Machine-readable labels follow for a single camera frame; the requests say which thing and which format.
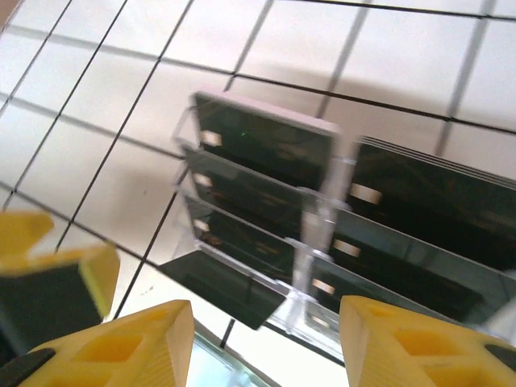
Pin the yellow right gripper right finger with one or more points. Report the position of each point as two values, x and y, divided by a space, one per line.
383 342

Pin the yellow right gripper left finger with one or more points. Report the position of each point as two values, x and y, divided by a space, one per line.
161 322

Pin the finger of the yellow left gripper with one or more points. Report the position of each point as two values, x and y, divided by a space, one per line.
48 294
20 234

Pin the black gold-print credit card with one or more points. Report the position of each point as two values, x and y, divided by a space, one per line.
403 262
258 197
322 322
250 242
363 288
274 153
225 286
435 201

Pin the clear acrylic card display stand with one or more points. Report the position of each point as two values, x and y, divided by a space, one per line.
318 225

